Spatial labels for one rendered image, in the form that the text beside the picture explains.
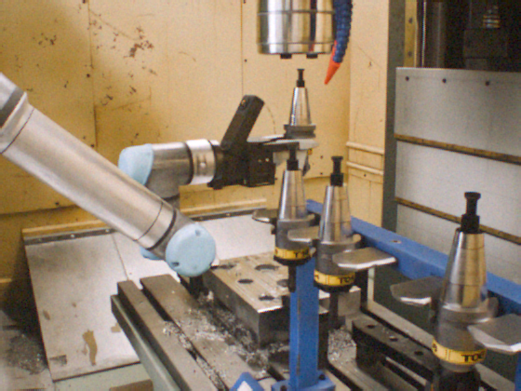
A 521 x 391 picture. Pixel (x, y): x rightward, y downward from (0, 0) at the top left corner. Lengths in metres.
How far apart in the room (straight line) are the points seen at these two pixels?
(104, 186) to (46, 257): 1.20
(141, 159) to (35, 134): 0.22
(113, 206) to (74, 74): 1.20
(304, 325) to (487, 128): 0.62
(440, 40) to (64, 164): 1.00
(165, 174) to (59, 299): 0.97
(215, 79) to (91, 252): 0.74
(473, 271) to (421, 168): 0.95
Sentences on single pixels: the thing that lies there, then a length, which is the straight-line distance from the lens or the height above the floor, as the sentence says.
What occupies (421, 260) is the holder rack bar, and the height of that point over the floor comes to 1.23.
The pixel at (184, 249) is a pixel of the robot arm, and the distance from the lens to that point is 0.85.
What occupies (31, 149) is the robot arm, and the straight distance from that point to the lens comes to 0.79.
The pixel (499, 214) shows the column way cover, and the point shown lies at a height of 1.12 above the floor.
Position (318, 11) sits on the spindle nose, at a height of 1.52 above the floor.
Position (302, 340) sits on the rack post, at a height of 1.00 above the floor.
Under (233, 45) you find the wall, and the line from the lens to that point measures 2.15.
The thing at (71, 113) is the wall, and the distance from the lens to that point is 1.99.
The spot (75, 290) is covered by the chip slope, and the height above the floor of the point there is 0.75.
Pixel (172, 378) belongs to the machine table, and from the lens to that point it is 1.14.
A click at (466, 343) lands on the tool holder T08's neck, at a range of 0.59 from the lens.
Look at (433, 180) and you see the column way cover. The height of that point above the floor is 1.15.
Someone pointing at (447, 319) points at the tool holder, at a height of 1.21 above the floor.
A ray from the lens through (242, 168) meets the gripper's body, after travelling 1.05.
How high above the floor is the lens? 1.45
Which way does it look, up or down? 13 degrees down
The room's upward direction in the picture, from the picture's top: 1 degrees counter-clockwise
